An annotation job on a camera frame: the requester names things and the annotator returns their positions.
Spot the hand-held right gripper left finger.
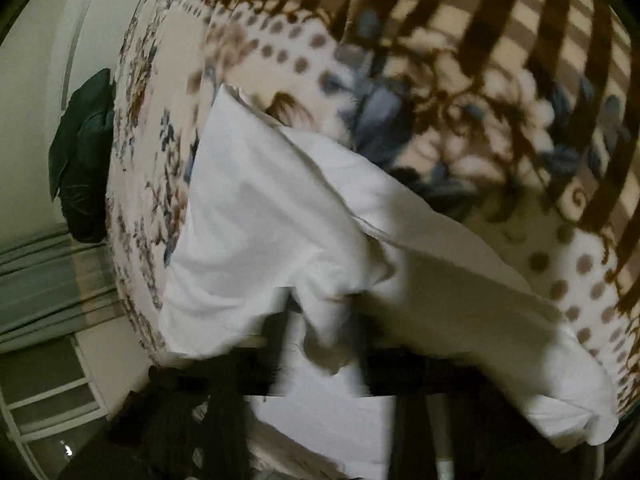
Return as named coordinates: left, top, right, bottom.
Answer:
left=192, top=287, right=304, bottom=480

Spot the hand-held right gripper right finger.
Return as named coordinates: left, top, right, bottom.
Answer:
left=349, top=294, right=497, bottom=480

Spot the white garment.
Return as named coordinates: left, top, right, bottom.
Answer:
left=157, top=82, right=621, bottom=480

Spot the dark cloth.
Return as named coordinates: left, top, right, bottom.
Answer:
left=59, top=364, right=216, bottom=480

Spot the grey-green curtain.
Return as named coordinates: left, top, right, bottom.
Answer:
left=0, top=224, right=122, bottom=352

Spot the dark green bag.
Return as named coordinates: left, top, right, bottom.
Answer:
left=48, top=67, right=117, bottom=244

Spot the floral printed blanket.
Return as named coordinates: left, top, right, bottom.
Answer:
left=102, top=0, right=640, bottom=418

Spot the white frame rack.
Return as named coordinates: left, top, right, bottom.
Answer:
left=0, top=335, right=112, bottom=457

